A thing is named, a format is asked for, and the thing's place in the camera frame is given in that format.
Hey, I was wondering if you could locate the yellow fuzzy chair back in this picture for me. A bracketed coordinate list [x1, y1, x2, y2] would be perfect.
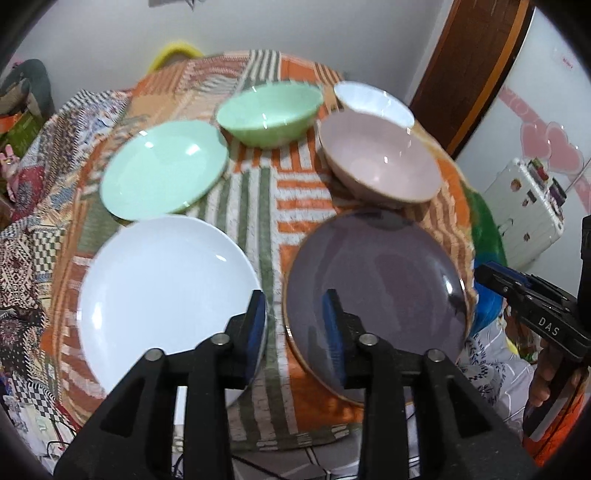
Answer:
[147, 41, 204, 74]

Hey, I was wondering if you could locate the mint green plate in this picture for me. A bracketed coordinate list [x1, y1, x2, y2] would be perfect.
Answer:
[99, 120, 229, 221]

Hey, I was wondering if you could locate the green bowl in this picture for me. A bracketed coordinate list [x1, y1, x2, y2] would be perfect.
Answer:
[216, 81, 324, 149]

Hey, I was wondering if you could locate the white bowl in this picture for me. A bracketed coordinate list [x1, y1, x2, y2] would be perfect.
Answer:
[332, 81, 415, 129]

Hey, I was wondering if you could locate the pink bowl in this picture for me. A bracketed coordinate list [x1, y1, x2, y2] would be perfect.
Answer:
[318, 110, 443, 208]

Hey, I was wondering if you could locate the pink heart wall decoration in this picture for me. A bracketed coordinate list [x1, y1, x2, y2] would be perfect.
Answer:
[498, 87, 590, 213]

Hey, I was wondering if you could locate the white plate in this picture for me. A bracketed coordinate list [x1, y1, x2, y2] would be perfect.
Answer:
[76, 215, 260, 393]

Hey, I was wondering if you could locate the striped patchwork tablecloth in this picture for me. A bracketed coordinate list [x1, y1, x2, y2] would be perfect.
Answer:
[38, 49, 479, 452]

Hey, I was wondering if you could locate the brown wooden door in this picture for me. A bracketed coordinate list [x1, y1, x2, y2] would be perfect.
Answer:
[411, 0, 534, 158]

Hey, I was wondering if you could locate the white sticker suitcase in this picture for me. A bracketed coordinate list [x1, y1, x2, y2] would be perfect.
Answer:
[483, 158, 564, 271]

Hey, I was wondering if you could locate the patterned patchwork bedspread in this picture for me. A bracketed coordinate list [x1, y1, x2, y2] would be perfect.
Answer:
[1, 90, 145, 435]

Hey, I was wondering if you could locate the right hand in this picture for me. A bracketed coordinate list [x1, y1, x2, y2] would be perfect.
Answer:
[528, 340, 588, 407]

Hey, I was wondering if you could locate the dark purple plate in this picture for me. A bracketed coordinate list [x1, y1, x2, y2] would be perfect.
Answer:
[283, 208, 470, 405]

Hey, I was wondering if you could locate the pink rabbit plush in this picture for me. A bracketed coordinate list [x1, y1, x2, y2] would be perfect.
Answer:
[0, 144, 20, 204]

